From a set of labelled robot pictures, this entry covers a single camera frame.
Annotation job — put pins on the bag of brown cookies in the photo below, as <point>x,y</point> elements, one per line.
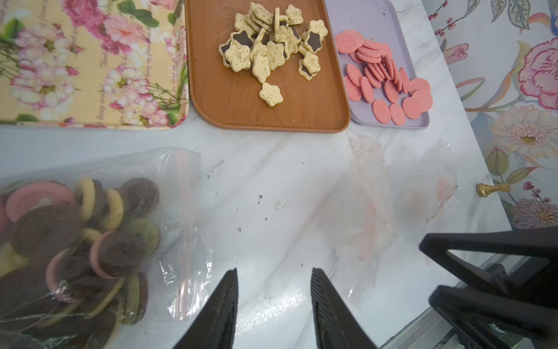
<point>106,254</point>

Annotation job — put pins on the small brass knob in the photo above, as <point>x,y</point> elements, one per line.
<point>485,190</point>

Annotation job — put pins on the floral pattern tray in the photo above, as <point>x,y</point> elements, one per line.
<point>94,64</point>

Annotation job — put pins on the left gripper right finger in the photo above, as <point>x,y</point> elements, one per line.
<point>335,326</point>

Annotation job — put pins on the bag of pink cookies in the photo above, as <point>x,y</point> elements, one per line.
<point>424,185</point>

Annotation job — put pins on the bag of cream cookies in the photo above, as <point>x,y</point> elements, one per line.
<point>357,219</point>

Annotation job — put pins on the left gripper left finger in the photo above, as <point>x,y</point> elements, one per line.
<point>214,327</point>

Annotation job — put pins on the lilac plastic tray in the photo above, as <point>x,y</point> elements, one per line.
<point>375,20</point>

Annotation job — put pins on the pile of cream star cookies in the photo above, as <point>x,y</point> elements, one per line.
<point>264,41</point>

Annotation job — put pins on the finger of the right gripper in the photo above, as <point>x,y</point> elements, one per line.
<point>471,312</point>
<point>537,277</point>

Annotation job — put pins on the pile of pink cookies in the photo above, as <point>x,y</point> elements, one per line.
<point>380,91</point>

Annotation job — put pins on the brown wooden tray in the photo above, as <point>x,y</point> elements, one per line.
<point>231,100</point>

